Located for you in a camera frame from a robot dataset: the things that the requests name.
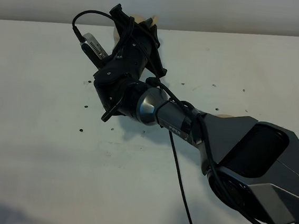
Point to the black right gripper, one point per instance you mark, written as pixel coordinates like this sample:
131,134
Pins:
136,49

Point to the beige ceramic teapot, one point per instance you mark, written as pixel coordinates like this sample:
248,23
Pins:
148,23

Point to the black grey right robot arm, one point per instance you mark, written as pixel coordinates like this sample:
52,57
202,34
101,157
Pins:
251,166

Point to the beige teapot saucer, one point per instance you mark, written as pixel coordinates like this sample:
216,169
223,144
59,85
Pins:
224,116

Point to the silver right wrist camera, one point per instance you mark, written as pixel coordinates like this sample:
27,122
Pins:
93,50

